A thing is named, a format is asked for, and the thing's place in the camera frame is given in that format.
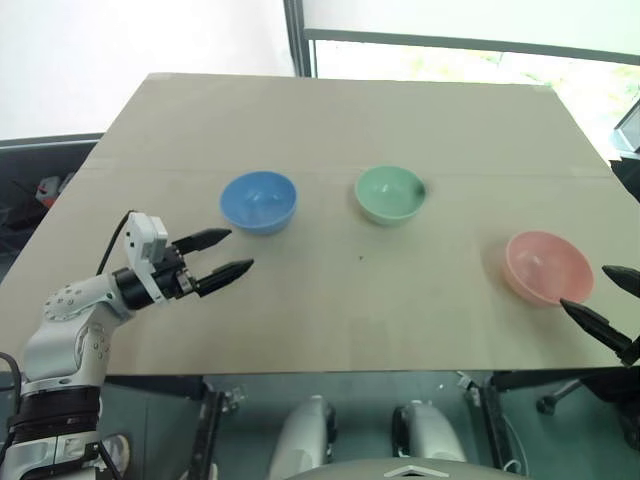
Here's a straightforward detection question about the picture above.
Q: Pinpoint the silver right robot leg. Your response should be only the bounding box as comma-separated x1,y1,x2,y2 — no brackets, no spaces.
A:
391,399,469,464

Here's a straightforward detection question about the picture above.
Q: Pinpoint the red bowl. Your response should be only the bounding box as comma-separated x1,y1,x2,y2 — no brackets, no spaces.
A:
504,229,595,309

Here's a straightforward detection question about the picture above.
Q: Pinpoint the green bowl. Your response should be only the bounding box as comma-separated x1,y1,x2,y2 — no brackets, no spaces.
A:
354,164,428,228

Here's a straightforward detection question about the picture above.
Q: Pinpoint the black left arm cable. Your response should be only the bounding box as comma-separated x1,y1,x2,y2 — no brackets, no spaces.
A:
94,209,136,276

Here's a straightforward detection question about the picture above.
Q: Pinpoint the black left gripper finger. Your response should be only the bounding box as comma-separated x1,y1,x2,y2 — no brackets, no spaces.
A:
172,227,233,255
191,258,255,300

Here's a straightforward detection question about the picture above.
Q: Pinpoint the silver left robot leg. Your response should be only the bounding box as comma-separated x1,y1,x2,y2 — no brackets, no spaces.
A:
268,394,337,480

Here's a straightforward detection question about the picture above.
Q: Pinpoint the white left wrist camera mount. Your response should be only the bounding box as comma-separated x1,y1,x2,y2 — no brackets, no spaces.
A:
123,211,170,303

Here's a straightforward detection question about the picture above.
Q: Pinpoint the black office chair base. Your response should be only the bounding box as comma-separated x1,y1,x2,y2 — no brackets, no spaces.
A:
536,368,640,459

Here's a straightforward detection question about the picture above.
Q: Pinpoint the dark window frame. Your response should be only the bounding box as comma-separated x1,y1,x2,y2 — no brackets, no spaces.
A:
282,0,640,79

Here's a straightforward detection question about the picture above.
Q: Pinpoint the silver robot leg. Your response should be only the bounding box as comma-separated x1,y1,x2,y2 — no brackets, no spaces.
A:
391,399,469,464
268,394,337,480

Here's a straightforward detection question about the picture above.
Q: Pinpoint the silver robot torso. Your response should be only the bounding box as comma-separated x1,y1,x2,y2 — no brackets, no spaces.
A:
284,459,516,480

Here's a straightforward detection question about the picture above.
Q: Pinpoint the black table leg frame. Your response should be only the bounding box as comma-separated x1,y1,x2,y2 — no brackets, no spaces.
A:
457,370,521,474
185,375,239,480

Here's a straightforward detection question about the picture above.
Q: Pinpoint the blue bowl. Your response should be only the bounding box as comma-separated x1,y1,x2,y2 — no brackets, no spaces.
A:
219,170,299,238

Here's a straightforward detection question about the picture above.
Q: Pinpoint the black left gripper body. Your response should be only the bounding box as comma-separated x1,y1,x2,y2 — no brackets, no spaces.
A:
151,242,201,301

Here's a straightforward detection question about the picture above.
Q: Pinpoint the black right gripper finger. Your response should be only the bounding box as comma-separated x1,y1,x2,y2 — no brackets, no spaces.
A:
601,264,640,295
559,298,634,359

